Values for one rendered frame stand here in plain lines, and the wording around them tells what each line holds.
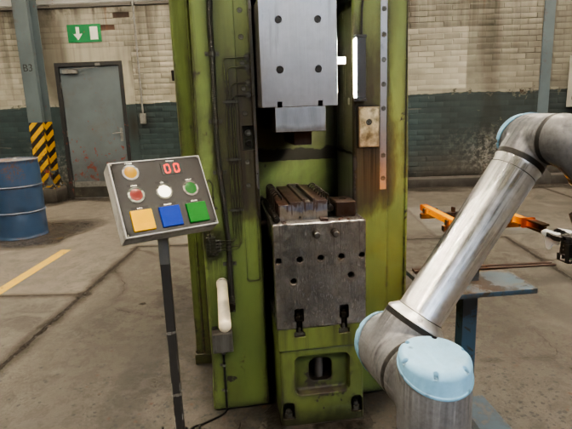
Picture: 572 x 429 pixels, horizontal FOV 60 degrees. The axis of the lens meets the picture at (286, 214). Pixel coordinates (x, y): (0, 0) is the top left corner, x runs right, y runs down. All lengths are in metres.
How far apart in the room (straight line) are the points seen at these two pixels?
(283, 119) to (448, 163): 6.53
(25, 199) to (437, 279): 5.47
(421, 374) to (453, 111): 7.41
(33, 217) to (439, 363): 5.63
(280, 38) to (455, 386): 1.39
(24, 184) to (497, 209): 5.54
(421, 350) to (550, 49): 7.95
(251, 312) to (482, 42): 6.84
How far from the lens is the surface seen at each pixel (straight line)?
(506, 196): 1.23
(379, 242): 2.29
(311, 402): 2.29
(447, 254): 1.21
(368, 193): 2.22
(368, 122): 2.18
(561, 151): 1.20
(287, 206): 2.00
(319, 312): 2.10
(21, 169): 6.21
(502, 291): 2.01
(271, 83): 1.96
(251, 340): 2.33
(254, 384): 2.43
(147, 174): 1.83
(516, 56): 8.63
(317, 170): 2.49
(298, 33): 1.99
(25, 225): 6.29
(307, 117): 1.98
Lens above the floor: 1.37
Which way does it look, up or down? 12 degrees down
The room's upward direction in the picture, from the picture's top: 2 degrees counter-clockwise
